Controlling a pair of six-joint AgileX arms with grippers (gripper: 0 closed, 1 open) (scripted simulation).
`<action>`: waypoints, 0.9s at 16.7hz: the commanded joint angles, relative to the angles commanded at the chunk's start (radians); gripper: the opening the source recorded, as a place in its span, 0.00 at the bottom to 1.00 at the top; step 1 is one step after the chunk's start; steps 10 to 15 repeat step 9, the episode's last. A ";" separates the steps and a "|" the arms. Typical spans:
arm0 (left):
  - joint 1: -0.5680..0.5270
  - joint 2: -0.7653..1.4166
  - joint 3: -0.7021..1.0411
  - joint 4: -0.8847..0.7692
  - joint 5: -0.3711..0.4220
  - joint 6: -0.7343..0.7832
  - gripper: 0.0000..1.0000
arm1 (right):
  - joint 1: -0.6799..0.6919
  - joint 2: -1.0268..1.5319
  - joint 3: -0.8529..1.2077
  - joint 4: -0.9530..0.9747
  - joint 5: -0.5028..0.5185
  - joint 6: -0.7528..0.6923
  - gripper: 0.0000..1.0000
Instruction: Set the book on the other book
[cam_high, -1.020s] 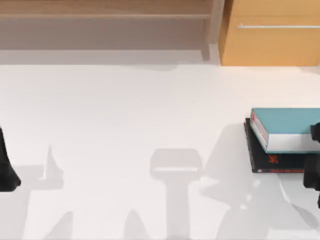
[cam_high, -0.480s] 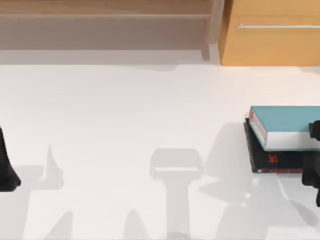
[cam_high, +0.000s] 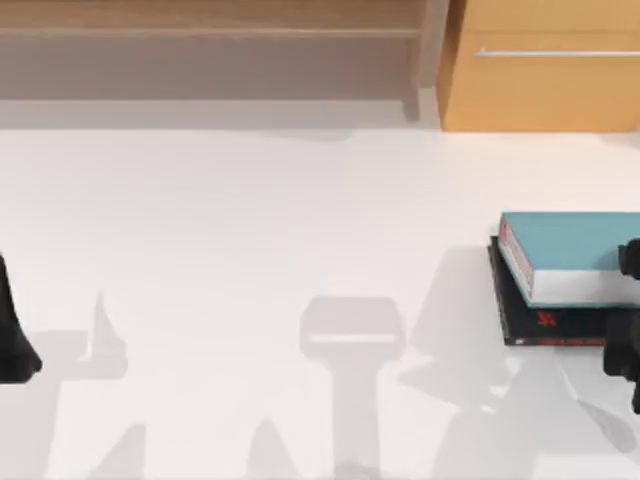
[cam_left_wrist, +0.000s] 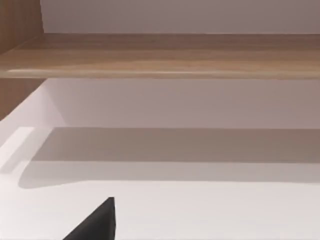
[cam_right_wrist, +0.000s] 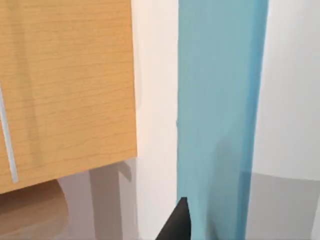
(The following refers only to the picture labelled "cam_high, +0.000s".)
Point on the wooden cupboard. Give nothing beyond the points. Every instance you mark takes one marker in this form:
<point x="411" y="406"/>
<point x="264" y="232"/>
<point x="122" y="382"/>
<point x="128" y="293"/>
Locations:
<point x="450" y="90"/>

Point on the open wooden shelf unit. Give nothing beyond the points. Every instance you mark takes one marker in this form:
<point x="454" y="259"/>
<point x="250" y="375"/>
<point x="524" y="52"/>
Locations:
<point x="210" y="65"/>

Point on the teal book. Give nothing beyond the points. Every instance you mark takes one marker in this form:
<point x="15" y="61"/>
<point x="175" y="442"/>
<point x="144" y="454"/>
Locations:
<point x="565" y="245"/>

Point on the black book with red print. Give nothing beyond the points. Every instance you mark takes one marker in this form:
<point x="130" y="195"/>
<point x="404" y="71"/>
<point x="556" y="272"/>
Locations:
<point x="560" y="325"/>

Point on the plain wooden drawer front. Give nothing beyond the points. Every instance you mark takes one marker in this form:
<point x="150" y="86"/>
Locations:
<point x="550" y="15"/>

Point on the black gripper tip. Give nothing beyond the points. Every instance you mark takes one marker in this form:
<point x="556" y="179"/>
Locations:
<point x="623" y="360"/>
<point x="12" y="345"/>

